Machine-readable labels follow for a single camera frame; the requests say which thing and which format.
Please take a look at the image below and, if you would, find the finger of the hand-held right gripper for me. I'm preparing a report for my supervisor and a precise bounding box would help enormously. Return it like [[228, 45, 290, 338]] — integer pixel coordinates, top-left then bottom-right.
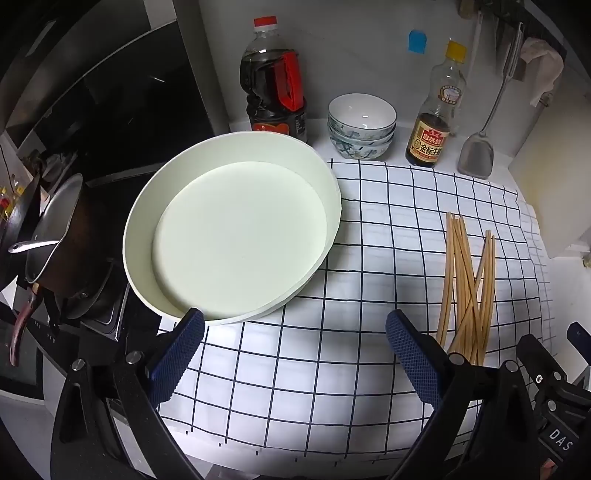
[[516, 334, 573, 393]]

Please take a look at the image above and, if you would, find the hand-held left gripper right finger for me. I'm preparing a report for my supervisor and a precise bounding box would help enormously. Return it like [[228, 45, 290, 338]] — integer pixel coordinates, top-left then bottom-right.
[[385, 309, 544, 480]]

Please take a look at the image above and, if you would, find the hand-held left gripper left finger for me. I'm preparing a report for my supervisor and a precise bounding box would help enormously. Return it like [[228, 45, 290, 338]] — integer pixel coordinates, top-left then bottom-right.
[[50, 308, 206, 480]]

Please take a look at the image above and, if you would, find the pile of wooden chopsticks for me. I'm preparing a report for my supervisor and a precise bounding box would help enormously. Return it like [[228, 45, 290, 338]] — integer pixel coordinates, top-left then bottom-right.
[[435, 211, 497, 365]]

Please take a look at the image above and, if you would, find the white round tray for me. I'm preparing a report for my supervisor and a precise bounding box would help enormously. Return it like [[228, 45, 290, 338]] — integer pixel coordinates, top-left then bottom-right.
[[122, 131, 342, 326]]

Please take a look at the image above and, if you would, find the white checked cloth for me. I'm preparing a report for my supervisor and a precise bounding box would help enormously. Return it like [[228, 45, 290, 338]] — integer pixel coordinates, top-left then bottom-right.
[[157, 159, 557, 450]]

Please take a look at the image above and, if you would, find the dark metal saucepan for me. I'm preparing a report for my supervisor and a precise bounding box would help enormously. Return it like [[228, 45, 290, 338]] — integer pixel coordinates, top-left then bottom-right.
[[9, 173, 118, 367]]

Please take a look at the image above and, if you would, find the black gas stove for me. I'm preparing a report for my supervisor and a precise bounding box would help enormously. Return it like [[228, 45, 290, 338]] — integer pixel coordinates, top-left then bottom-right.
[[0, 258, 160, 480]]

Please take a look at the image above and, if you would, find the metal ladle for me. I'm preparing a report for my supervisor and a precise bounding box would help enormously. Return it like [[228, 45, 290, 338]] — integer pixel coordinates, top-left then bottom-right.
[[8, 239, 63, 254]]

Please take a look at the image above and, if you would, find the metal spatula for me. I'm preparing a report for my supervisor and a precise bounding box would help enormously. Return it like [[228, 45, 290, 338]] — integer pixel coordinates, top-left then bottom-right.
[[458, 21, 527, 180]]

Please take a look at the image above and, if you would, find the white patterned bowl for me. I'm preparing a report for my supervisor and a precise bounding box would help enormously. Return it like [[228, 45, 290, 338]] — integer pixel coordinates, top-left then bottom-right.
[[329, 124, 397, 149], [329, 93, 398, 138], [330, 136, 393, 161]]

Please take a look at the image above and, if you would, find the yellow-capped sauce bottle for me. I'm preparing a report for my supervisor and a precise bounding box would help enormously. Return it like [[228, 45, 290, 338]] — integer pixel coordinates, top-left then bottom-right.
[[405, 41, 468, 168]]

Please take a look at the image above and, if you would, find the large dark sauce bottle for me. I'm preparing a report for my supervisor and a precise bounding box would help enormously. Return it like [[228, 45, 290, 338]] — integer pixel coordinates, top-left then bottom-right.
[[239, 16, 308, 144]]

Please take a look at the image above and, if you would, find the beige hanging rag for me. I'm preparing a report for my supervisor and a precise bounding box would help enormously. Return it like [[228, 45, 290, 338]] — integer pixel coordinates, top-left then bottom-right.
[[519, 38, 565, 108]]

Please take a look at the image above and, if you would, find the steel range hood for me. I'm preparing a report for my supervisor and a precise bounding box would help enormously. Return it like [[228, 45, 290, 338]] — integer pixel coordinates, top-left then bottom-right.
[[0, 0, 200, 139]]

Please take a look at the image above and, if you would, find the black wall hook rail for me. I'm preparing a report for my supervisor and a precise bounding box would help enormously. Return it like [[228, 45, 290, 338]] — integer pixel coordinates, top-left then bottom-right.
[[455, 0, 532, 33]]

